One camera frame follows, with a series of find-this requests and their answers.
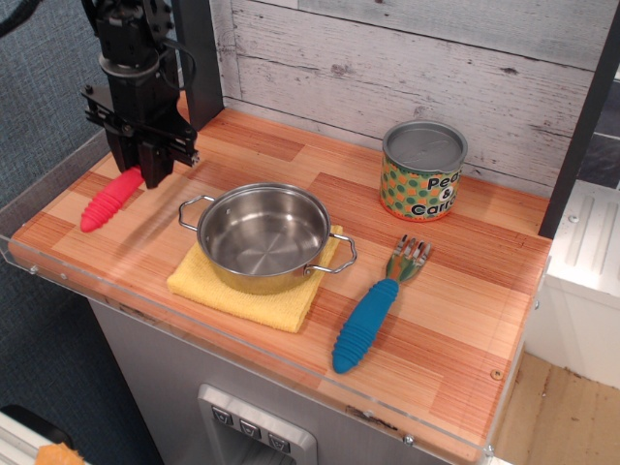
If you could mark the orange object at corner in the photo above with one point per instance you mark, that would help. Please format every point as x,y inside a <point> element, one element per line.
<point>58,454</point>

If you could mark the dark left vertical post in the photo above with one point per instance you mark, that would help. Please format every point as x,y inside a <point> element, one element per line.
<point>194,29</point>

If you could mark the grey cabinet with dispenser panel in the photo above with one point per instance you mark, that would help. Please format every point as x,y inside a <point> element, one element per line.
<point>202,406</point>

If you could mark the dark right vertical post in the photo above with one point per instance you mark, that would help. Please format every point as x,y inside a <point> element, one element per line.
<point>584,129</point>

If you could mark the stainless steel pot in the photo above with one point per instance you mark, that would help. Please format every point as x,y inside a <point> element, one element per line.
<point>266,238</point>

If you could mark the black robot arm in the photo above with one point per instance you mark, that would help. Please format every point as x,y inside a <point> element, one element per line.
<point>128,30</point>

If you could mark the yellow cloth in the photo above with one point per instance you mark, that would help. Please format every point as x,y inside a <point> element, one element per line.
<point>196,280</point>

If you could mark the dark vertical post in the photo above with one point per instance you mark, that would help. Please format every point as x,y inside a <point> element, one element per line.
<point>194,29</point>
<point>584,129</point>

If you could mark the red handled metal spoon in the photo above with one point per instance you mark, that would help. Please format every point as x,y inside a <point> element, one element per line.
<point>110,200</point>

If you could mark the blue handled metal fork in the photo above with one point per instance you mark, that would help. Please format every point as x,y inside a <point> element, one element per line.
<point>359,332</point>

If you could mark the peas and carrots can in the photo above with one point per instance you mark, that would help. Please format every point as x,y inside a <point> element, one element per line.
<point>421,170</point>

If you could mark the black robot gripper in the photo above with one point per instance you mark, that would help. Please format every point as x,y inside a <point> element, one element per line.
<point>138,109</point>

